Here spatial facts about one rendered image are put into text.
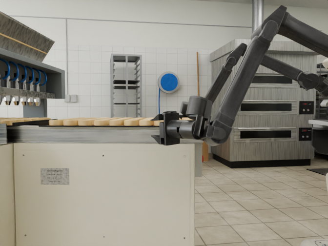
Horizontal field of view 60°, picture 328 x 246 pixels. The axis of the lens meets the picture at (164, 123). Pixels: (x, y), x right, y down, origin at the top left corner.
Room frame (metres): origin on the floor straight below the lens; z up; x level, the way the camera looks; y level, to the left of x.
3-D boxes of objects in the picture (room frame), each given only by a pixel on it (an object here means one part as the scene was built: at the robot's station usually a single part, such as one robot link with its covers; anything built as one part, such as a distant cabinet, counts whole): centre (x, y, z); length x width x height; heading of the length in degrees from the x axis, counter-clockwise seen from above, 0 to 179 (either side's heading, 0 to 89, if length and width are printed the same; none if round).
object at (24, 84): (1.27, 0.61, 1.07); 0.06 x 0.03 x 0.18; 88
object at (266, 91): (5.00, -1.73, 1.01); 1.56 x 1.20 x 2.01; 99
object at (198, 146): (1.21, -0.14, 0.77); 0.24 x 0.04 x 0.14; 178
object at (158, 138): (0.94, 0.01, 0.89); 0.09 x 0.07 x 0.07; 44
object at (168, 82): (5.30, -0.08, 1.10); 0.41 x 0.15 x 1.10; 99
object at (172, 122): (0.89, -0.04, 0.90); 0.07 x 0.07 x 0.10; 44
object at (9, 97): (1.15, 0.61, 1.07); 0.06 x 0.03 x 0.18; 88
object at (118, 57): (4.81, 0.65, 0.93); 0.64 x 0.51 x 1.78; 12
